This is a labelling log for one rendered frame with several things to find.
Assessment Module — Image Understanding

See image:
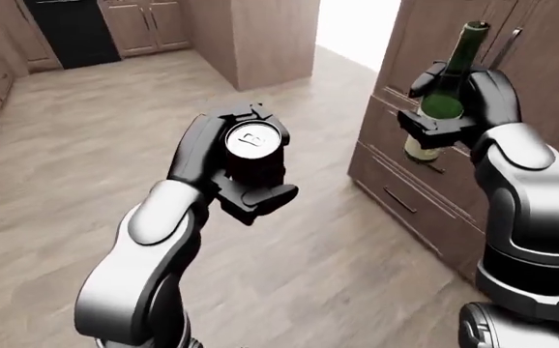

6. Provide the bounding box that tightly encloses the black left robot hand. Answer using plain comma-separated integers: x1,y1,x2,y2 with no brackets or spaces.
166,101,300,227

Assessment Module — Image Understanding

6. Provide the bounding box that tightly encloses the wooden drawer cabinet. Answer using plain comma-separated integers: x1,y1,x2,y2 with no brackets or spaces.
346,0,559,287

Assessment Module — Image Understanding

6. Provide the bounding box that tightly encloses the wooden base cabinet with doors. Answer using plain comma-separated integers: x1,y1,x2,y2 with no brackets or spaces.
96,0,194,59

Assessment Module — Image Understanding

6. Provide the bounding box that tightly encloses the tall wooden pantry cabinet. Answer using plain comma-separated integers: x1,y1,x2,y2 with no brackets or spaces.
182,0,320,91

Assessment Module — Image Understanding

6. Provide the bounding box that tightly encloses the black dishwasher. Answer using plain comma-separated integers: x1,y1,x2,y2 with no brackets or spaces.
21,0,123,71

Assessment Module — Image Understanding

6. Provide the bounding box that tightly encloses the green glass wine bottle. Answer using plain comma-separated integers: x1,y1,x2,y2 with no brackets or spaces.
403,20,490,162

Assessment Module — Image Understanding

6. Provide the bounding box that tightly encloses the black drink can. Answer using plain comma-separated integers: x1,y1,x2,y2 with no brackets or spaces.
222,120,288,190

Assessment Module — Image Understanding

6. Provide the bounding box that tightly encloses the dark cabinet door handle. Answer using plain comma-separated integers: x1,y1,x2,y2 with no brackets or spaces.
489,27,523,70

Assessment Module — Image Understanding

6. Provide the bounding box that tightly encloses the black drawer pull handle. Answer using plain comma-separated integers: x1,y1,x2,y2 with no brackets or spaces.
382,185,419,214

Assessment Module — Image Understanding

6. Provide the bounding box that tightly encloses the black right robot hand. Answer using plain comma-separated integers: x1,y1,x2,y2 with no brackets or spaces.
397,60,523,151

